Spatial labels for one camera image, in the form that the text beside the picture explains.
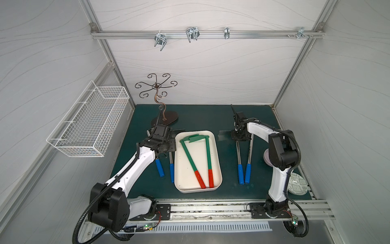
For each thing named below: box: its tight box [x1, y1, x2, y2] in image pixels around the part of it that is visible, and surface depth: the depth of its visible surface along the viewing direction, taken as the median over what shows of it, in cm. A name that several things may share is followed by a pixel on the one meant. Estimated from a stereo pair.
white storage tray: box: [174, 130, 223, 194], surface depth 90 cm
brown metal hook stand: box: [135, 73, 179, 127], surface depth 95 cm
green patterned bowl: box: [286, 172, 309, 196], surface depth 82 cm
